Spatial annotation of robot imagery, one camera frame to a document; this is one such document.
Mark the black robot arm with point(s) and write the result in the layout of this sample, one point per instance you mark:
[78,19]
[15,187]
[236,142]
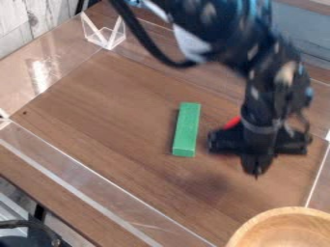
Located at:
[230,32]

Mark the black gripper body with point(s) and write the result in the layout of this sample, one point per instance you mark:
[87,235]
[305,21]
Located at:
[234,140]

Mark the clear acrylic corner bracket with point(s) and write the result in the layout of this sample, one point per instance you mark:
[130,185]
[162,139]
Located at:
[105,37]

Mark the green rectangular block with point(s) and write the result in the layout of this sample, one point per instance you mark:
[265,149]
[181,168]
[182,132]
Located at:
[186,130]

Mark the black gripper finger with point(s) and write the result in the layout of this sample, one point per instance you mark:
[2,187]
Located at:
[264,164]
[249,163]

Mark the wooden bowl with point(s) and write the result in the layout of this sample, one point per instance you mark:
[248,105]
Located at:
[291,226]

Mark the black clamp with cable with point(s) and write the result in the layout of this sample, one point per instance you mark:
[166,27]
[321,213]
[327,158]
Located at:
[41,235]

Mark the clear acrylic enclosure wall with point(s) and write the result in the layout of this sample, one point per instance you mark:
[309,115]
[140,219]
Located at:
[86,145]

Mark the red plush strawberry toy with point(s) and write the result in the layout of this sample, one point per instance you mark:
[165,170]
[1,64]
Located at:
[232,123]

